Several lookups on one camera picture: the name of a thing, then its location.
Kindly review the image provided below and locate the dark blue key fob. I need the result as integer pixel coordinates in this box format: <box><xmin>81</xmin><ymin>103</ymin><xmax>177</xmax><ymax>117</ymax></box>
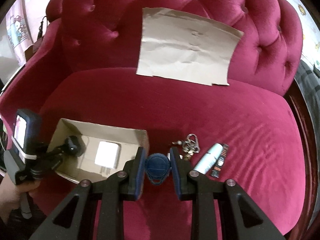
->
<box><xmin>145</xmin><ymin>153</ymin><xmax>171</xmax><ymax>185</ymax></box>

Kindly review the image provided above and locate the cardboard box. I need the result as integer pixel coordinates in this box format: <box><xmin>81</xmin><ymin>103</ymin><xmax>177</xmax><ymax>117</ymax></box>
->
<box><xmin>48</xmin><ymin>119</ymin><xmax>149</xmax><ymax>184</ymax></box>

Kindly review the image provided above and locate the light blue roll-on bottle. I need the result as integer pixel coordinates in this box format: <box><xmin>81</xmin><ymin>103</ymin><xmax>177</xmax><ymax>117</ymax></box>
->
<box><xmin>193</xmin><ymin>143</ymin><xmax>223</xmax><ymax>174</ymax></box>

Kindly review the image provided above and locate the large white charger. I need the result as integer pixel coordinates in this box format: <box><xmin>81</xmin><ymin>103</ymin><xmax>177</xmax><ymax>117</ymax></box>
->
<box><xmin>94</xmin><ymin>141</ymin><xmax>120</xmax><ymax>173</ymax></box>

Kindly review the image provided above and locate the metal keychain with rings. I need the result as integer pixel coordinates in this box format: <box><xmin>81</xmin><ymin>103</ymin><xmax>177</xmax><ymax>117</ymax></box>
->
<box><xmin>172</xmin><ymin>133</ymin><xmax>200</xmax><ymax>161</ymax></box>

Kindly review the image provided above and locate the red velvet armchair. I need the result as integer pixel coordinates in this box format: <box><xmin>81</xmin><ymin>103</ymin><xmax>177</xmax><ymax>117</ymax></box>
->
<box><xmin>1</xmin><ymin>0</ymin><xmax>317</xmax><ymax>239</ymax></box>

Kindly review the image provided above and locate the brown paper sheet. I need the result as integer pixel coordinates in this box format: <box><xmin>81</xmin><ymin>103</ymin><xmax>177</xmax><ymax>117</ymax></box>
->
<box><xmin>136</xmin><ymin>8</ymin><xmax>244</xmax><ymax>86</ymax></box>

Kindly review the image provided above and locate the person's left hand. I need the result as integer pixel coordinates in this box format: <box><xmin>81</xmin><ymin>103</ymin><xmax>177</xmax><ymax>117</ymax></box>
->
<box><xmin>0</xmin><ymin>173</ymin><xmax>41</xmax><ymax>224</ymax></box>

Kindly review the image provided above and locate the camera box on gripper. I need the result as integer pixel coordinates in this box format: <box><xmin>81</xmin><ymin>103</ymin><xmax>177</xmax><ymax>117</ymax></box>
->
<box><xmin>12</xmin><ymin>109</ymin><xmax>41</xmax><ymax>164</ymax></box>

